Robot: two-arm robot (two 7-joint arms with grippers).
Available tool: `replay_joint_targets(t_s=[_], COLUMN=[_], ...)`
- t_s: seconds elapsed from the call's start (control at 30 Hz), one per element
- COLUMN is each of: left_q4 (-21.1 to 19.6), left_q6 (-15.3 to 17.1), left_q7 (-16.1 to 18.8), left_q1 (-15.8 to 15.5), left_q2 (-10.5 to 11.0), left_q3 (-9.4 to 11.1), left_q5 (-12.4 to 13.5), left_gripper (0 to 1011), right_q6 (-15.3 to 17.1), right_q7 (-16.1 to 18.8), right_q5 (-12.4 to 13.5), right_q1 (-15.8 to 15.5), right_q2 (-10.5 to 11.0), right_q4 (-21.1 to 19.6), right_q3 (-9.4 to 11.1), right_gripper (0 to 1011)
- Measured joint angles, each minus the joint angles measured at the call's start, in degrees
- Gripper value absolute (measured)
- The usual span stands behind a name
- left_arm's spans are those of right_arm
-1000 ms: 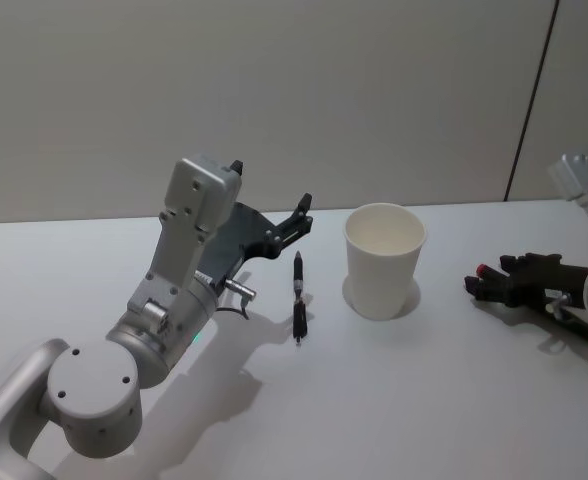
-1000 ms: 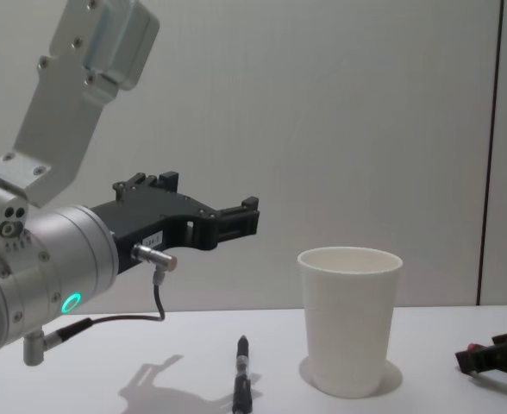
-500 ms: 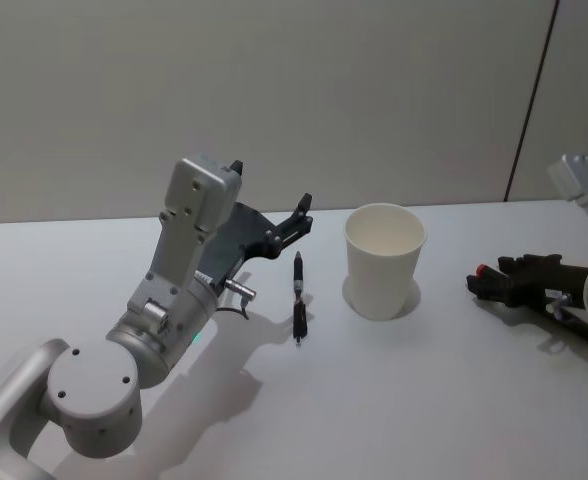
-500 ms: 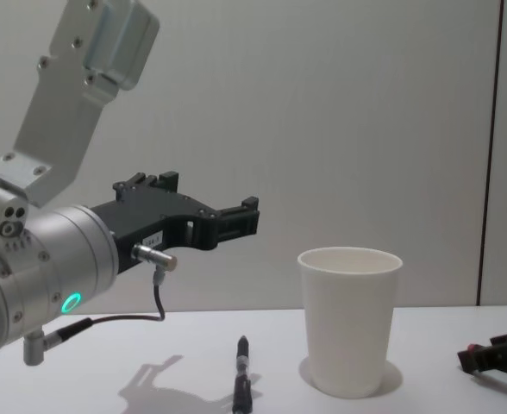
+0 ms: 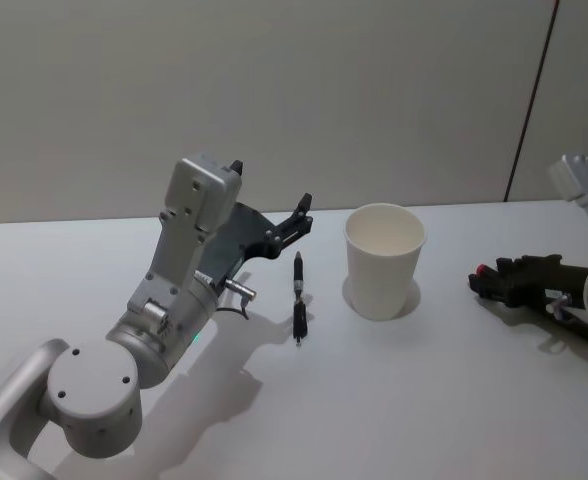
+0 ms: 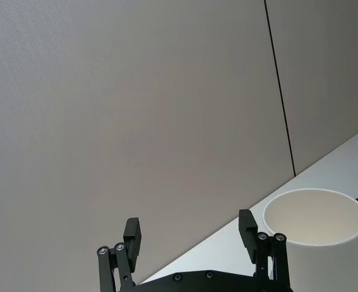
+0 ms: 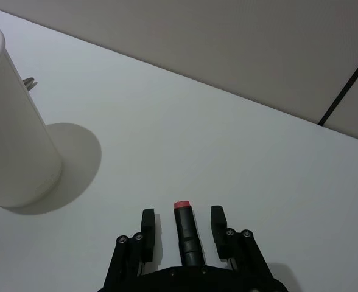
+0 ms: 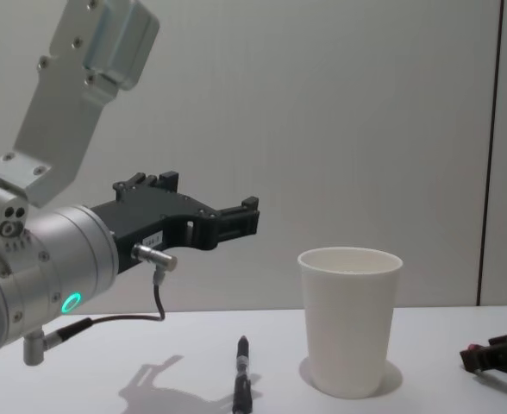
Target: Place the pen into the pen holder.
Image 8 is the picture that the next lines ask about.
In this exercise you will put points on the white paper cup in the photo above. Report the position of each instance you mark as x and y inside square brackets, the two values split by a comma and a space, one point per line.
[348, 323]

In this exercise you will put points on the white table cloth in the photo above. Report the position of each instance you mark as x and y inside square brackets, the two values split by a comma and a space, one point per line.
[107, 388]

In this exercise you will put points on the black pen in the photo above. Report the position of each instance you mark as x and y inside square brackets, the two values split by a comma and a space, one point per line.
[241, 358]

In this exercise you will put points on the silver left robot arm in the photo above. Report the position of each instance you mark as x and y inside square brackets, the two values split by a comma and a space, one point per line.
[64, 241]

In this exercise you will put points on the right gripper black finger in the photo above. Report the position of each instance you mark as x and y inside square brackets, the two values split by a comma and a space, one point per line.
[503, 355]

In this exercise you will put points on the thin dark vertical strip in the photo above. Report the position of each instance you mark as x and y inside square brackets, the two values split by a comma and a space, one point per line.
[490, 151]

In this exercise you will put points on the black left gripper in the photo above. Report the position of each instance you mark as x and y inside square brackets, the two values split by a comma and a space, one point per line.
[167, 215]

